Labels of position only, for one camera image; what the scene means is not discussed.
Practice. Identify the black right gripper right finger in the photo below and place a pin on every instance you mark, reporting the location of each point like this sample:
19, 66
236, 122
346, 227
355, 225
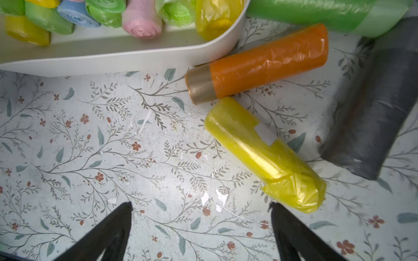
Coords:
295, 240

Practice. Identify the pink trash bag roll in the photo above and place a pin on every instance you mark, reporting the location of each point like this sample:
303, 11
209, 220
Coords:
140, 19

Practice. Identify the yellow trash bag roll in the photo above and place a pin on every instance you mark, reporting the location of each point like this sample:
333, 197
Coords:
214, 17
286, 177
45, 3
22, 29

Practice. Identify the green labelled trash bag roll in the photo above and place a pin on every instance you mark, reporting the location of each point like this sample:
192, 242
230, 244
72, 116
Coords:
111, 6

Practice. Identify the orange trash bag roll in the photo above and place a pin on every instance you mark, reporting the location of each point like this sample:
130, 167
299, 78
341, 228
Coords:
296, 53

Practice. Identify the white blue trash bag roll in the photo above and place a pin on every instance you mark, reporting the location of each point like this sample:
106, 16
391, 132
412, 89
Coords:
76, 12

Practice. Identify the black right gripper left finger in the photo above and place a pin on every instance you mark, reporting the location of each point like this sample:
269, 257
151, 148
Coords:
108, 240

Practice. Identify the cream storage box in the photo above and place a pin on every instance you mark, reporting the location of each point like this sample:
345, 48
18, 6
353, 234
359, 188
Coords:
103, 50

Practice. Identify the light green trash bag roll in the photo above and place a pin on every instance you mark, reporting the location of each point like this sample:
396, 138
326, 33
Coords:
113, 20
12, 7
177, 13
48, 19

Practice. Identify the grey trash bag roll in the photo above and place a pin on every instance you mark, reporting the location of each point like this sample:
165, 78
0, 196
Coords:
378, 104

